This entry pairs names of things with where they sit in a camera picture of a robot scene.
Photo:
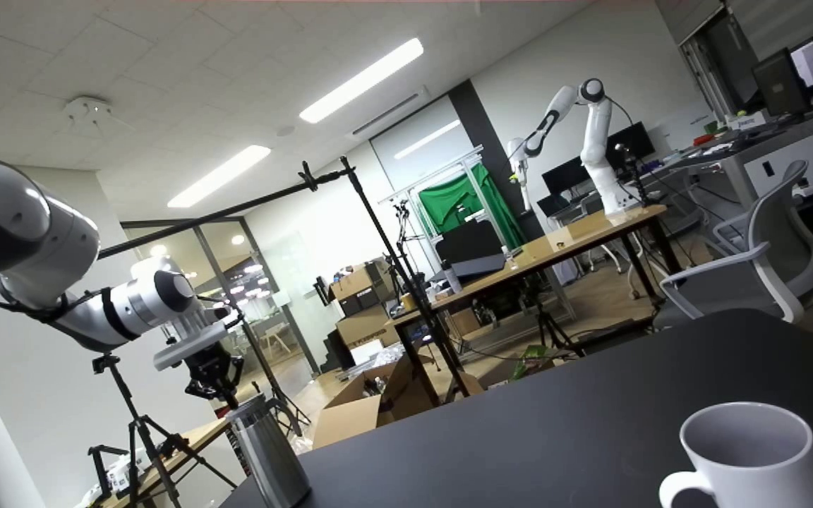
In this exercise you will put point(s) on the stack of boxes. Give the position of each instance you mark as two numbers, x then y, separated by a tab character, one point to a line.
364	310

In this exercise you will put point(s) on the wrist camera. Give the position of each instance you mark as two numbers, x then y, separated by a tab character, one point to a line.
188	347

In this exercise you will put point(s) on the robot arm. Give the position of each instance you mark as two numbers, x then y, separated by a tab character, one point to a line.
68	247

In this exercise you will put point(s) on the white mug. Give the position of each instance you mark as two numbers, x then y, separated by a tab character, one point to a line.
752	458

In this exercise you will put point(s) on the row of monitors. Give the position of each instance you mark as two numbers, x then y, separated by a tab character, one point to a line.
583	169

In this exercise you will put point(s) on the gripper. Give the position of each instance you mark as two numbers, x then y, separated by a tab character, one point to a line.
212	363

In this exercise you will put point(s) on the metal clothes rack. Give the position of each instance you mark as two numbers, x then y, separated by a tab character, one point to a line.
477	176

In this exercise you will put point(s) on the monitor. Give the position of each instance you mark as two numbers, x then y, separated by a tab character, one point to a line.
795	74

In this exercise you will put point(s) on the grey desk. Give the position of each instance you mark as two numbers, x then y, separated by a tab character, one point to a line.
787	155

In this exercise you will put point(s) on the long wooden table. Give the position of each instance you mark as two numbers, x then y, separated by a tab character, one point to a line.
555	250

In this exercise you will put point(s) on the grey office chair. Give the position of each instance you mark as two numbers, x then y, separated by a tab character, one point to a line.
752	261

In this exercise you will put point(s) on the flask lid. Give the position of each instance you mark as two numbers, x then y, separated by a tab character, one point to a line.
245	410

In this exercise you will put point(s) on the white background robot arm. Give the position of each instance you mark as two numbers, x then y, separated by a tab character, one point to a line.
597	155

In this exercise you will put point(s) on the green cloth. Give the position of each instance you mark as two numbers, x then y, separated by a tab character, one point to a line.
463	201

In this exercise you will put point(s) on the steel flask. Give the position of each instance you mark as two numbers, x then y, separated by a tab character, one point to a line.
272	458

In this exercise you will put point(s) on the flat cardboard box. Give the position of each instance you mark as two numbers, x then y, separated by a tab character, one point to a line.
590	226

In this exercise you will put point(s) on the stand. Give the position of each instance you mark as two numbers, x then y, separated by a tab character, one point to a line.
551	321
378	226
142	437

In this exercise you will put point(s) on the open cardboard box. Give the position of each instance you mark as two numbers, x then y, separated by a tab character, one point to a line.
357	416

